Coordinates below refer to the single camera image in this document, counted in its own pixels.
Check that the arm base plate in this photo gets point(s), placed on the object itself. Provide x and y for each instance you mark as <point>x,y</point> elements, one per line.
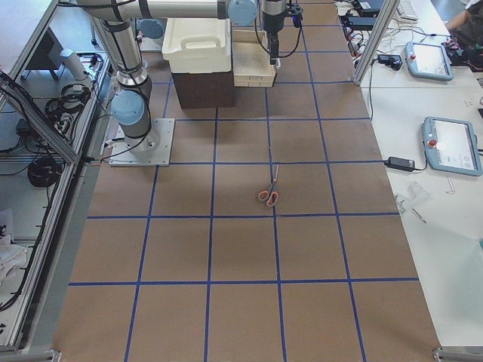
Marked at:
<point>154,150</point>

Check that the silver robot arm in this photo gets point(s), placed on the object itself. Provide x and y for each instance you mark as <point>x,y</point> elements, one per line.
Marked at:
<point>114,21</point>

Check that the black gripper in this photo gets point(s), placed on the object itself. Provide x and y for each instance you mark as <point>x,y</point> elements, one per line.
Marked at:
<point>271,19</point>

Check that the teach pendant far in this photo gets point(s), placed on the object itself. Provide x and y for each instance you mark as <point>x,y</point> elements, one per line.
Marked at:
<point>428,61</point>

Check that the teach pendant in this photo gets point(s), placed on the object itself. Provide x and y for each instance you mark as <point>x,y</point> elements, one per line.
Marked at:
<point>451,146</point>
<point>428,61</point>

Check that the black power adapter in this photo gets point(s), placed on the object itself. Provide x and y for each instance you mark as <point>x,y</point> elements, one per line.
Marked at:
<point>403,164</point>

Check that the wooden drawer with white handle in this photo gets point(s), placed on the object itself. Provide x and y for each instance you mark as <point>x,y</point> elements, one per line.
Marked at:
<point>251,64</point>

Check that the teach pendant near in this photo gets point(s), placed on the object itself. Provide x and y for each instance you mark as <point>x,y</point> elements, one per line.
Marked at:
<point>451,146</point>

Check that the orange grey scissors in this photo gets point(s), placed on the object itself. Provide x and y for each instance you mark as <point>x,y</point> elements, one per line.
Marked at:
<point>270,196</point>

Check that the dark brown wooden cabinet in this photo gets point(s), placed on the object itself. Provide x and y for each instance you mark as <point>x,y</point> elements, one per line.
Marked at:
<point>205,90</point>

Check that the aluminium frame post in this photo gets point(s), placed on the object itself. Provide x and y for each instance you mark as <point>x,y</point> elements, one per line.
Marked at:
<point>381,25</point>

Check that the brown paper table mat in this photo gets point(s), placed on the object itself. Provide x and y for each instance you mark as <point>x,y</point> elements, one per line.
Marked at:
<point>185,263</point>

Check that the white plastic storage box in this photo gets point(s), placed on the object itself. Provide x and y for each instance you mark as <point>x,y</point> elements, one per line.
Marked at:
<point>198,45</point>

